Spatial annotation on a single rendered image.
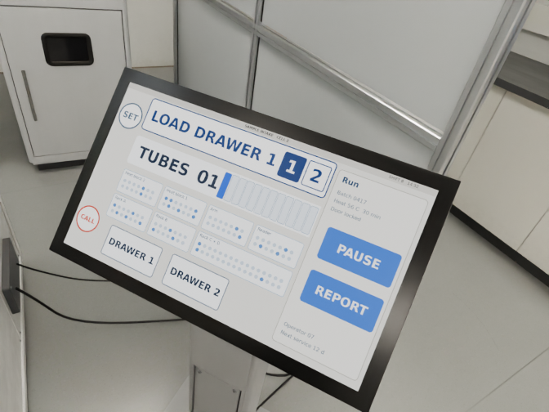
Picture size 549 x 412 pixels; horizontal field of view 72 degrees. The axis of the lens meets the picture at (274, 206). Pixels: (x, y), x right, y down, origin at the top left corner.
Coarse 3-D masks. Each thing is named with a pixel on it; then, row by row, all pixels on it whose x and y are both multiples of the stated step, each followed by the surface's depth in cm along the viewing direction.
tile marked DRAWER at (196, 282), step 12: (168, 264) 54; (180, 264) 54; (192, 264) 53; (168, 276) 54; (180, 276) 54; (192, 276) 53; (204, 276) 53; (216, 276) 52; (180, 288) 54; (192, 288) 53; (204, 288) 53; (216, 288) 52; (204, 300) 53; (216, 300) 52
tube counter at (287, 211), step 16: (208, 176) 54; (224, 176) 54; (240, 176) 53; (208, 192) 54; (224, 192) 54; (240, 192) 53; (256, 192) 53; (272, 192) 52; (240, 208) 53; (256, 208) 52; (272, 208) 52; (288, 208) 51; (304, 208) 51; (288, 224) 51; (304, 224) 51
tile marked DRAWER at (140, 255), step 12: (120, 228) 57; (108, 240) 57; (120, 240) 56; (132, 240) 56; (144, 240) 56; (108, 252) 57; (120, 252) 56; (132, 252) 56; (144, 252) 55; (156, 252) 55; (132, 264) 56; (144, 264) 55; (156, 264) 55
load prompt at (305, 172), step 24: (144, 120) 58; (168, 120) 57; (192, 120) 56; (216, 120) 55; (192, 144) 55; (216, 144) 55; (240, 144) 54; (264, 144) 53; (264, 168) 53; (288, 168) 52; (312, 168) 51; (336, 168) 50; (312, 192) 51
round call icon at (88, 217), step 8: (80, 208) 58; (88, 208) 58; (96, 208) 58; (80, 216) 58; (88, 216) 58; (96, 216) 58; (72, 224) 58; (80, 224) 58; (88, 224) 58; (96, 224) 58; (88, 232) 58
